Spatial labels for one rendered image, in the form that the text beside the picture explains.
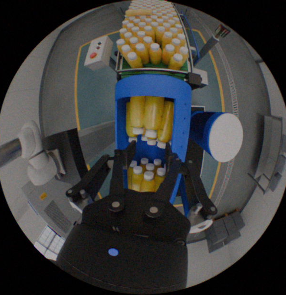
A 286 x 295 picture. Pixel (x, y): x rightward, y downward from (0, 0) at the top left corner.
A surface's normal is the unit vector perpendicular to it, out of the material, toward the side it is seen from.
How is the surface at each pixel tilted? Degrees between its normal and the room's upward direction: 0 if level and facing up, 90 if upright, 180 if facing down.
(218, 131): 0
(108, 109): 0
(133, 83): 19
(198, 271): 90
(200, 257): 90
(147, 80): 4
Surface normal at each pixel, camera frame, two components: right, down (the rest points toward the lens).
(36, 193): 0.99, -0.06
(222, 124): -0.11, 0.32
